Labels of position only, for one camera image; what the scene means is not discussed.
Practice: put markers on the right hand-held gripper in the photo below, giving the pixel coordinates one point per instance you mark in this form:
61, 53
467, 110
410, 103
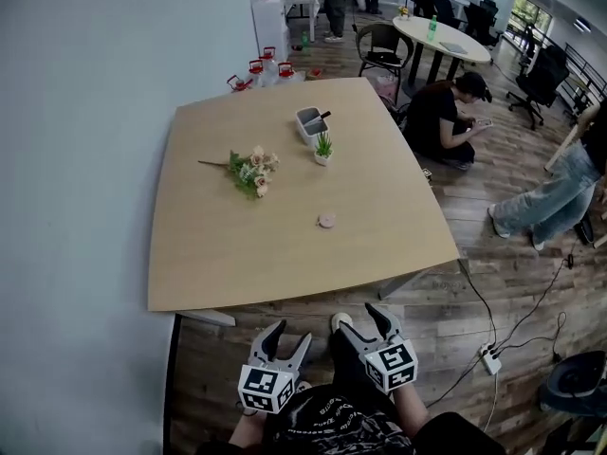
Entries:
391, 368

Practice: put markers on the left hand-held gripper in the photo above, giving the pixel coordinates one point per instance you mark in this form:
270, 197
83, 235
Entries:
263, 387

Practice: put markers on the pink round tape measure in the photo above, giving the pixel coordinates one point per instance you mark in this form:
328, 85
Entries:
326, 221

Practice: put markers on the person's left forearm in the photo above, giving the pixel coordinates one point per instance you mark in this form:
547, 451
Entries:
246, 429

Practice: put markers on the person's right forearm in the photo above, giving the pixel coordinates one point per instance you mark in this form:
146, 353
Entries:
410, 410

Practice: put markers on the person's right white shoe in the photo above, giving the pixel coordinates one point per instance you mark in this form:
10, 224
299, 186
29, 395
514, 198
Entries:
341, 321

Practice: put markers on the person's white shoe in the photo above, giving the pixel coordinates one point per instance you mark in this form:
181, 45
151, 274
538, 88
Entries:
341, 321
303, 387

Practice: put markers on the person's black trousers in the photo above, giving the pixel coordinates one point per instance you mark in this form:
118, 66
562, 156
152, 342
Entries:
351, 363

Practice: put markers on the person's left white shoe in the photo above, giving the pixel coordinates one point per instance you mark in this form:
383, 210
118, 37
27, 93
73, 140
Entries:
303, 387

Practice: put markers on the white table leg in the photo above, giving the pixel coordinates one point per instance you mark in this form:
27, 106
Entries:
403, 283
208, 318

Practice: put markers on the person's black printed shirt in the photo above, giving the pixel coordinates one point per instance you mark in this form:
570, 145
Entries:
332, 424

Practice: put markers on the white power strip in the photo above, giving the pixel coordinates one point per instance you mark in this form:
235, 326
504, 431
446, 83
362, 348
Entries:
491, 359

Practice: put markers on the small black white device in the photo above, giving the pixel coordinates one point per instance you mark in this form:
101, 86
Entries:
427, 174

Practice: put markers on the artificial pink flower bouquet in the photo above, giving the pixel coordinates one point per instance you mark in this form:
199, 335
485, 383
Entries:
251, 173

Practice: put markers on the small potted green plant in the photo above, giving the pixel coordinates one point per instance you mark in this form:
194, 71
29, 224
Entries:
323, 152

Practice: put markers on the grey white divided container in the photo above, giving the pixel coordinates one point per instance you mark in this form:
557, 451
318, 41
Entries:
310, 128

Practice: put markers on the pink bag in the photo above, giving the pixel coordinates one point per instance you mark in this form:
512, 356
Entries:
388, 88

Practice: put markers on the clear jug with red lid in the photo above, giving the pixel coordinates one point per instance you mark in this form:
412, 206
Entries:
256, 71
239, 84
269, 60
287, 74

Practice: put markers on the round white table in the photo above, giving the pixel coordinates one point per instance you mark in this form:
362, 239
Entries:
455, 57

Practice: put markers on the grey laptop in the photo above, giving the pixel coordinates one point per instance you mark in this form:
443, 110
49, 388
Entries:
453, 46

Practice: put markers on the black chair near round table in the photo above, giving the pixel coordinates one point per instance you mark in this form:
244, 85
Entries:
379, 36

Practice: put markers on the black office chair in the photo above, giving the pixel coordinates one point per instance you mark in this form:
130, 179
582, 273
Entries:
481, 22
543, 81
434, 0

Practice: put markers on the green plastic bottle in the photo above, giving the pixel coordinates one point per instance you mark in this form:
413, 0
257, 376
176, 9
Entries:
432, 29

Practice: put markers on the black metal railing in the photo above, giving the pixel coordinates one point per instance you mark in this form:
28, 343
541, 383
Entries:
585, 69

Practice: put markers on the small white table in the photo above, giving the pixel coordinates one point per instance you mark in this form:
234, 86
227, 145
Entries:
301, 0

